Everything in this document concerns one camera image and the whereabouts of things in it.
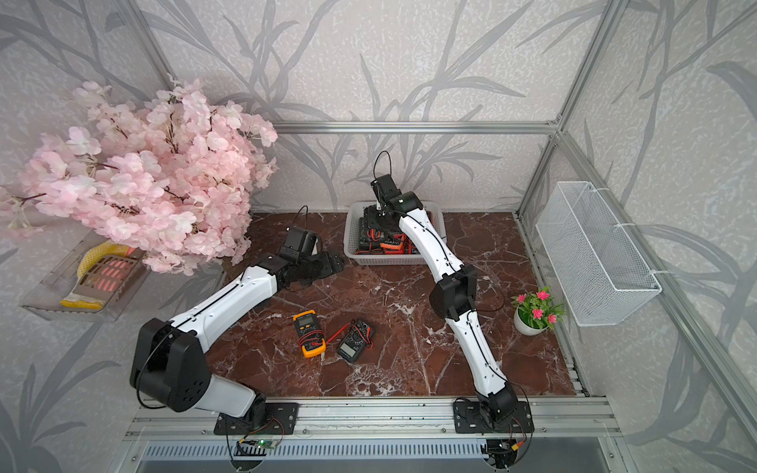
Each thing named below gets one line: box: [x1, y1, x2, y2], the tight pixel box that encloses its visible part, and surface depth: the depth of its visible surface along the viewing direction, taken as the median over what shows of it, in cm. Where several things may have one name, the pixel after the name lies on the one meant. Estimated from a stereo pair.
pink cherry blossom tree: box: [0, 79, 278, 275], surface depth 58 cm
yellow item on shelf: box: [76, 243, 130, 279], surface depth 64 cm
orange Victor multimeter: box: [379, 233, 413, 255], surface depth 102 cm
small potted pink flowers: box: [510, 285, 567, 337], surface depth 82 cm
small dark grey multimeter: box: [337, 319, 375, 363], surface depth 85 cm
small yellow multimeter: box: [292, 309, 327, 359], surface depth 86 cm
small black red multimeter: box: [358, 204, 408, 248], surface depth 87 cm
